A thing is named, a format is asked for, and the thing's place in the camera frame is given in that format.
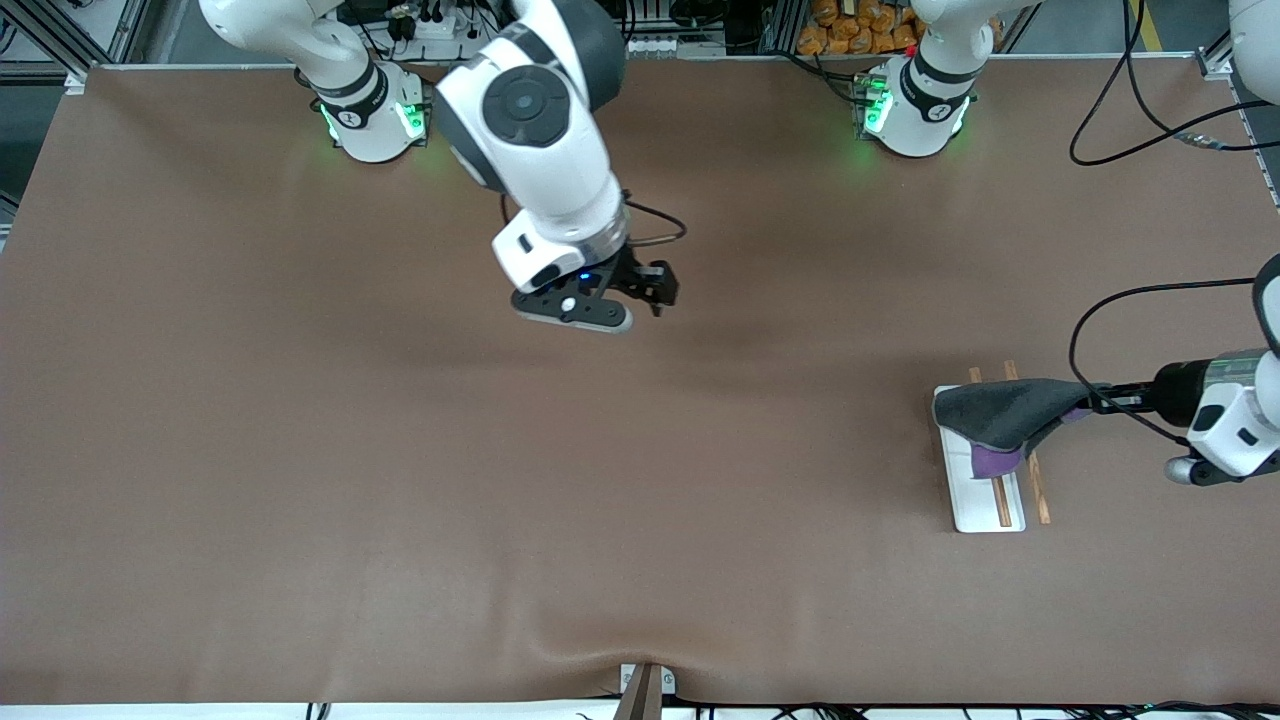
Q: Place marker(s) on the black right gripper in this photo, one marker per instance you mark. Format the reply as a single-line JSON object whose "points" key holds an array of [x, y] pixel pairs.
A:
{"points": [[634, 276]]}

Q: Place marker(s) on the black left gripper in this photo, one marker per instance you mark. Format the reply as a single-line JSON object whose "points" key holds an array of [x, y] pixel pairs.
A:
{"points": [[1176, 385]]}

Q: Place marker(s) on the grey and purple towel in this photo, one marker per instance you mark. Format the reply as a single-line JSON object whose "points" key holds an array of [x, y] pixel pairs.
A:
{"points": [[1000, 410]]}

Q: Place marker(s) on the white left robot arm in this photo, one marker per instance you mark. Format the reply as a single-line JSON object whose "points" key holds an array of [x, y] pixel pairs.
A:
{"points": [[1240, 420]]}

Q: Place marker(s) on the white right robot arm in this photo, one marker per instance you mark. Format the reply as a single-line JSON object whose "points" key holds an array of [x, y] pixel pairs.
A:
{"points": [[540, 150]]}

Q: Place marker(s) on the white rack with wooden bars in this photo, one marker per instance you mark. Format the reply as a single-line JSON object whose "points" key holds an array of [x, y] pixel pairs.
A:
{"points": [[985, 510]]}

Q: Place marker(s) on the orange snack bag pile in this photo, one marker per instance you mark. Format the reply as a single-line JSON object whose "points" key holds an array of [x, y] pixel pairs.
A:
{"points": [[850, 30]]}

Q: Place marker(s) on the brown table mat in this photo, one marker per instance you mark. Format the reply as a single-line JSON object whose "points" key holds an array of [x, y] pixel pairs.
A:
{"points": [[400, 500]]}

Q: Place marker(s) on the white power strip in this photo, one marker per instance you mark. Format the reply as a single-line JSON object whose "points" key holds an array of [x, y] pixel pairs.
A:
{"points": [[440, 27]]}

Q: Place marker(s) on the aluminium frame beam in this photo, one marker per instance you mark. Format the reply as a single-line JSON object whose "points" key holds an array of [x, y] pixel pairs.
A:
{"points": [[1215, 60], [70, 55]]}

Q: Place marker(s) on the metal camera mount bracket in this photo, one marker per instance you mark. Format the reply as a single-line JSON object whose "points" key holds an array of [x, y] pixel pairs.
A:
{"points": [[645, 695]]}

